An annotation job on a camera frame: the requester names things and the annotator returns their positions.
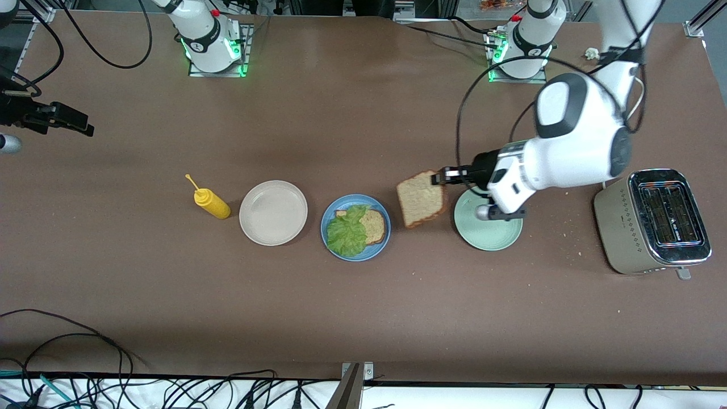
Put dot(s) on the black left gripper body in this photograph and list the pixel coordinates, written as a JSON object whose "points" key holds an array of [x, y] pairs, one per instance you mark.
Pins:
{"points": [[481, 166]]}

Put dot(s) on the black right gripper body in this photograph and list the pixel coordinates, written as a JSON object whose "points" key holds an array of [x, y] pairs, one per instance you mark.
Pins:
{"points": [[23, 112]]}

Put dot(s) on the brown bread slice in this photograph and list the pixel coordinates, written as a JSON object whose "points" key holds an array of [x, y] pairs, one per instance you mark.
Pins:
{"points": [[376, 227], [420, 201]]}

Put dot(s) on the green lettuce leaf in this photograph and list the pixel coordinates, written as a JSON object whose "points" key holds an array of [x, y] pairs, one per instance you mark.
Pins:
{"points": [[346, 236]]}

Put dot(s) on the yellow mustard squeeze bottle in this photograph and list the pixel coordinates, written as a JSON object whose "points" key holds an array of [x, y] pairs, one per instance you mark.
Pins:
{"points": [[213, 203]]}

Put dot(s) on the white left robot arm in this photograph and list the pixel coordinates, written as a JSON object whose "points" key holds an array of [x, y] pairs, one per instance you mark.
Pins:
{"points": [[585, 142]]}

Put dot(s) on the mint green plate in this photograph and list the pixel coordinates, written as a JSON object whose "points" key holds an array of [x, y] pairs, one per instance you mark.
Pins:
{"points": [[488, 236]]}

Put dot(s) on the blue plate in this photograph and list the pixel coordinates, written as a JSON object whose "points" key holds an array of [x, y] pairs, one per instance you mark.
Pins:
{"points": [[379, 249]]}

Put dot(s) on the beige plate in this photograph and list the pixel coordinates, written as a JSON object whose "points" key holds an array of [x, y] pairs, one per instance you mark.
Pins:
{"points": [[272, 213]]}

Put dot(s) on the beige chrome two-slot toaster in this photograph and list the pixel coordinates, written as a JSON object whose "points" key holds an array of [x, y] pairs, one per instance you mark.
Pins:
{"points": [[622, 227]]}

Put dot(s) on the orange packet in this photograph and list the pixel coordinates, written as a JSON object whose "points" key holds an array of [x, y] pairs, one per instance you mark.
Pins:
{"points": [[500, 4]]}

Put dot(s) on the white lower board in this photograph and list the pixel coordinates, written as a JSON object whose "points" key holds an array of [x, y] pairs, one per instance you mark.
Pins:
{"points": [[454, 397]]}

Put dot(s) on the aluminium frame rail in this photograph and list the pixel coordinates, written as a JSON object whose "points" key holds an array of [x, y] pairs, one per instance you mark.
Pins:
{"points": [[696, 27], [34, 11]]}

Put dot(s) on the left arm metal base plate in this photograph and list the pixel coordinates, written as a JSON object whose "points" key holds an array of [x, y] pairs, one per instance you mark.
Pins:
{"points": [[542, 75]]}

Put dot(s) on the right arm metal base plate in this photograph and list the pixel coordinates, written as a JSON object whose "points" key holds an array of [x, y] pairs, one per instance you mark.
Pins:
{"points": [[247, 51]]}

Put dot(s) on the metal table edge bracket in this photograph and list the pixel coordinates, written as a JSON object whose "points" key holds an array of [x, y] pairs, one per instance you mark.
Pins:
{"points": [[349, 392]]}

